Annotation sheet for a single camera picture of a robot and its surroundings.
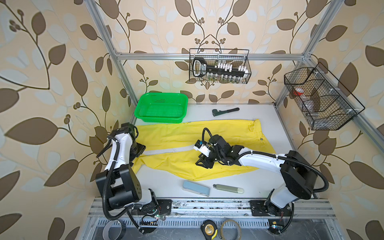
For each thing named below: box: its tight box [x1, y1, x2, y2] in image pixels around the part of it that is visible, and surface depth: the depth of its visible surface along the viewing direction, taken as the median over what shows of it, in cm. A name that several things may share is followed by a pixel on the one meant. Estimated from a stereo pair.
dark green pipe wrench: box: [212, 107, 240, 117], surface depth 118 cm
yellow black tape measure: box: [200, 219, 219, 240], surface depth 68 cm
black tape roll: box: [102, 219, 127, 240], surface depth 68 cm
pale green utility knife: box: [213, 184, 245, 194], surface depth 82 cm
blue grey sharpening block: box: [182, 180, 211, 197], surface depth 80 cm
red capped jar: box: [293, 87, 304, 96], surface depth 84 cm
